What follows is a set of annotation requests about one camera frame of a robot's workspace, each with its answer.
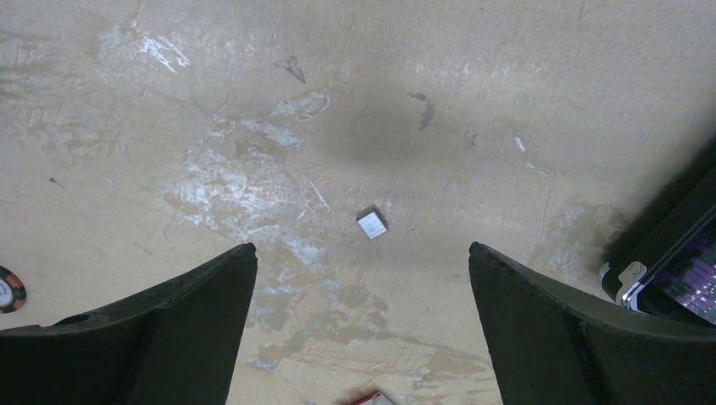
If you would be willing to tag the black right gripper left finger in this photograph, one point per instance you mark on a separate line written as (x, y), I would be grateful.
(174, 343)

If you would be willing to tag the black poker chip case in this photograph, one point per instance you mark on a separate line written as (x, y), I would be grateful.
(664, 263)

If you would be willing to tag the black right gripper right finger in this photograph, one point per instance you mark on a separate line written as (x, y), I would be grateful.
(550, 343)

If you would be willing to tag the small staple strip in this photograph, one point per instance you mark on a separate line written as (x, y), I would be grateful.
(372, 223)

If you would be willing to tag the brown poker chip left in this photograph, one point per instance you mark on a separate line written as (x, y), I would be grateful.
(13, 292)

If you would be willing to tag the staple box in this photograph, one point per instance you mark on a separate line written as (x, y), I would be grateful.
(374, 398)

